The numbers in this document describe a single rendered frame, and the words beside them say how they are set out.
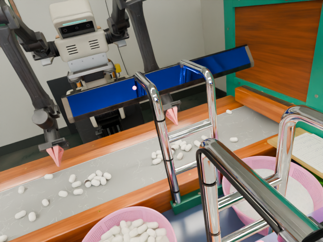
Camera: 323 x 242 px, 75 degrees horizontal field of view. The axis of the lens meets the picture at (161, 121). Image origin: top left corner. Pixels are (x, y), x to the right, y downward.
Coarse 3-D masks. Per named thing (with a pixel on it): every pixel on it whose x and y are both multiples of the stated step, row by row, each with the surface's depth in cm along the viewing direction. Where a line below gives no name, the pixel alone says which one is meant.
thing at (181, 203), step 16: (192, 64) 59; (144, 80) 55; (208, 80) 53; (160, 96) 51; (208, 96) 55; (160, 112) 52; (208, 112) 58; (160, 128) 54; (192, 128) 58; (208, 128) 59; (160, 144) 57; (176, 176) 63; (176, 192) 65; (192, 192) 71; (176, 208) 68
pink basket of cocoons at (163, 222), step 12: (108, 216) 62; (120, 216) 64; (132, 216) 64; (144, 216) 63; (156, 216) 61; (96, 228) 60; (108, 228) 62; (168, 228) 57; (84, 240) 57; (96, 240) 60
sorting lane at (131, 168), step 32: (224, 128) 96; (256, 128) 91; (96, 160) 93; (128, 160) 88; (192, 160) 81; (0, 192) 86; (32, 192) 82; (96, 192) 76; (128, 192) 73; (0, 224) 71; (32, 224) 69
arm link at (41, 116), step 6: (42, 108) 81; (54, 108) 90; (36, 114) 80; (42, 114) 80; (48, 114) 85; (54, 114) 89; (36, 120) 79; (42, 120) 79; (48, 120) 80; (42, 126) 81; (48, 126) 83
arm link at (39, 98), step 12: (12, 12) 70; (12, 24) 69; (0, 36) 69; (12, 36) 71; (12, 48) 72; (12, 60) 74; (24, 60) 76; (24, 72) 77; (24, 84) 79; (36, 84) 81; (36, 96) 83; (48, 96) 88; (36, 108) 86; (48, 108) 88
